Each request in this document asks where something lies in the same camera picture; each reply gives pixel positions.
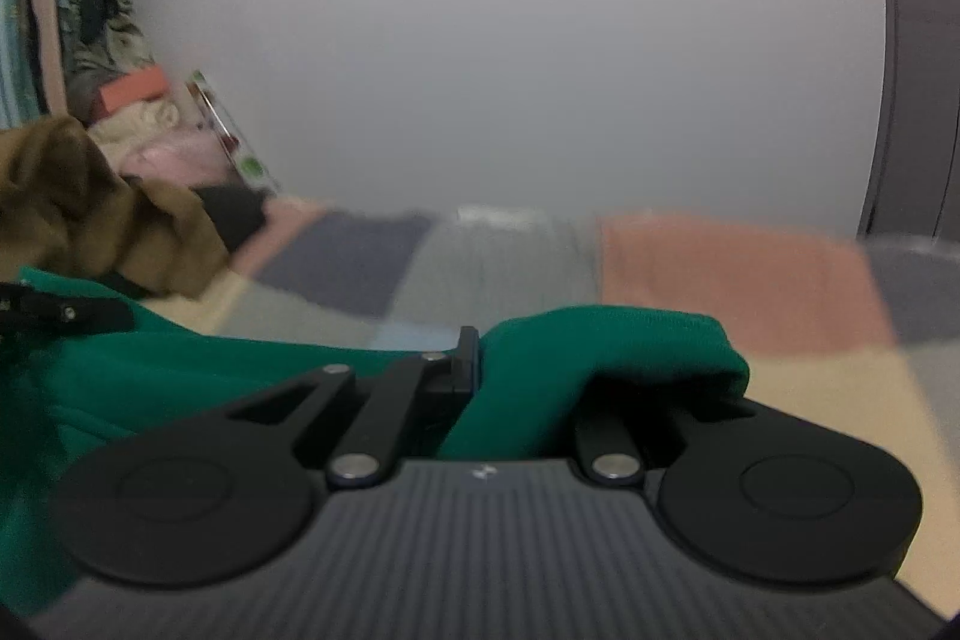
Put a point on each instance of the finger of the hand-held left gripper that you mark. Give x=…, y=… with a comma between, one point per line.
x=82, y=313

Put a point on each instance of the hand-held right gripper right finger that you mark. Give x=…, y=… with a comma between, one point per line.
x=600, y=441

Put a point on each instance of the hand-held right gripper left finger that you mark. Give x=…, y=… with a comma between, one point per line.
x=466, y=370

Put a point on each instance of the green garment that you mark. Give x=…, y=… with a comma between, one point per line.
x=225, y=377

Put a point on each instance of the brown garment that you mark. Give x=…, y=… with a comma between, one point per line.
x=75, y=197

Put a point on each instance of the black cloth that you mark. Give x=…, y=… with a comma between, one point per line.
x=232, y=212

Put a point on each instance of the pink cloth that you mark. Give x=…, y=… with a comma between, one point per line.
x=180, y=156

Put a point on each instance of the pastel patchwork blanket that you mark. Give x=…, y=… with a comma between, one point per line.
x=712, y=280

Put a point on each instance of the beige cloth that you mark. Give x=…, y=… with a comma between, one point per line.
x=139, y=123

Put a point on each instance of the orange box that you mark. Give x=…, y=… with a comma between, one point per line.
x=135, y=89

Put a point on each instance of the light blue hanging cloth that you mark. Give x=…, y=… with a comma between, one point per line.
x=13, y=10

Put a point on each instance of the grey door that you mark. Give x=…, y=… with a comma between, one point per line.
x=922, y=48

